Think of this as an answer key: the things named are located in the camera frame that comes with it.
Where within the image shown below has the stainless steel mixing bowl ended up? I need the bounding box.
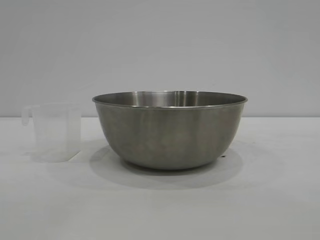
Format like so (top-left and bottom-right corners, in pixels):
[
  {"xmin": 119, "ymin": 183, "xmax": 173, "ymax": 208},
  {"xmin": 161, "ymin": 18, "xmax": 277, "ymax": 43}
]
[{"xmin": 91, "ymin": 89, "xmax": 249, "ymax": 171}]

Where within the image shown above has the clear plastic measuring cup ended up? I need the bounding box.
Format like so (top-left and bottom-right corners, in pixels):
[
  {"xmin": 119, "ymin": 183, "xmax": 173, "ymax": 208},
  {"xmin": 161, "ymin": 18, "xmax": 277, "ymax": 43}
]
[{"xmin": 21, "ymin": 102, "xmax": 83, "ymax": 163}]

